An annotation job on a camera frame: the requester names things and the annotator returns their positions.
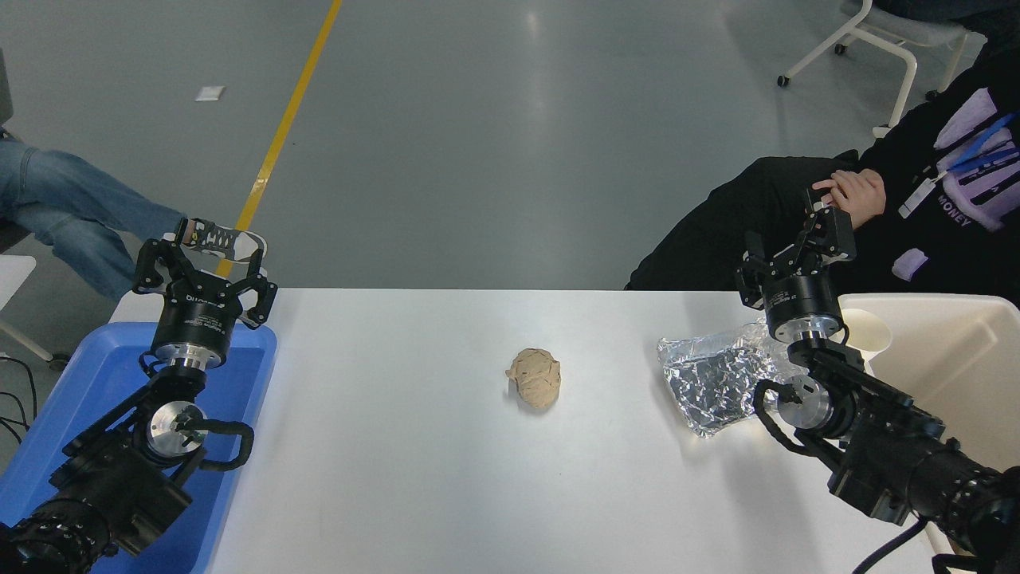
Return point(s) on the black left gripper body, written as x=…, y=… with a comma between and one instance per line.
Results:
x=199, y=319

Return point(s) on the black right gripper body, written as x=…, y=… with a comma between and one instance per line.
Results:
x=801, y=299

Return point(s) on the white paper cup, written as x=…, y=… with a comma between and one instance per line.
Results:
x=870, y=331

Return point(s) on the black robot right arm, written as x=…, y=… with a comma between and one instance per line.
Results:
x=900, y=454

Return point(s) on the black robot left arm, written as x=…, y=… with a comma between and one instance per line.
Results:
x=119, y=478

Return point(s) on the person's hand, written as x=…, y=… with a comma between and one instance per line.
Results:
x=862, y=195

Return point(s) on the person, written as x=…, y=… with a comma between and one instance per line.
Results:
x=64, y=207
x=916, y=231

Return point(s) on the white ID badge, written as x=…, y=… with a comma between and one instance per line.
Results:
x=916, y=197

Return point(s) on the crumpled silver foil tray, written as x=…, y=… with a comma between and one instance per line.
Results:
x=709, y=383

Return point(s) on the blue plastic tray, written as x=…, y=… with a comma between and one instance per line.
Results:
x=88, y=375

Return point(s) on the white stand with caster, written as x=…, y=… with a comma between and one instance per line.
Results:
x=12, y=275

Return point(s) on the large pale plastic bin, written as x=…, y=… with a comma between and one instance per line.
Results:
x=956, y=359

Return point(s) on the white paper scrap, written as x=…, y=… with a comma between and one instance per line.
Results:
x=209, y=93

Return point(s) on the white wheeled chair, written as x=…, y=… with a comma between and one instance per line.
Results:
x=892, y=40

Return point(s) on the crumpled tan paper ball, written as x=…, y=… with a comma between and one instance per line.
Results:
x=535, y=379

